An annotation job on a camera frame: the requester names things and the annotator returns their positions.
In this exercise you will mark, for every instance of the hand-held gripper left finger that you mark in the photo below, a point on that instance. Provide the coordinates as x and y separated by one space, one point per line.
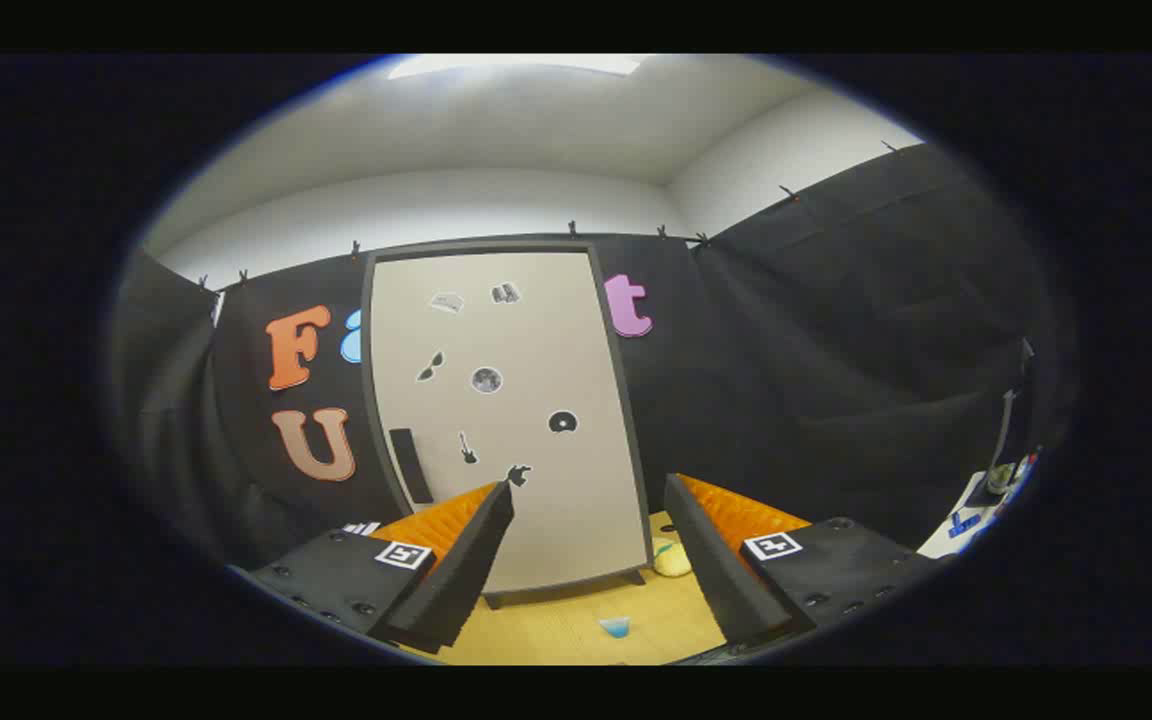
471 570

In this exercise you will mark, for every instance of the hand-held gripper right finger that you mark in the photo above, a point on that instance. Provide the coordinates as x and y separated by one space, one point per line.
706 570

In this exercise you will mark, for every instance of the white and blue tube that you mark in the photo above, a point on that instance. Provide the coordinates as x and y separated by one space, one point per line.
615 627

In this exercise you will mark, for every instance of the pale yellow plush toy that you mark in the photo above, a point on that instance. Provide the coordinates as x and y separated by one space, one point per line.
674 562

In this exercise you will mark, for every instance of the white side table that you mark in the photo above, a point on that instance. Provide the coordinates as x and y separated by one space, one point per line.
946 535

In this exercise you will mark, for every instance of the black backdrop cloth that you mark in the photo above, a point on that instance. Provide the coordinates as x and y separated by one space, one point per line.
816 350

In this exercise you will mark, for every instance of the small blue object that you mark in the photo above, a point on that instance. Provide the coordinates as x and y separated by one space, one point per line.
962 523

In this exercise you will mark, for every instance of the grey cabinet body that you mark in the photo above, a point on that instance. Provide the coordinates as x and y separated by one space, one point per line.
486 246

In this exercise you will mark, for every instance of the bunch of coloured pens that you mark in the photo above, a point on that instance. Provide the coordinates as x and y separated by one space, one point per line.
1022 472

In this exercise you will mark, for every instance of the row of black cloth clips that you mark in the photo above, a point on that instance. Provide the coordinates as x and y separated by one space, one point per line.
354 247

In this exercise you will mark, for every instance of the ceiling light panel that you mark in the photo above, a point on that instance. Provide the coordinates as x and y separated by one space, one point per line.
516 65

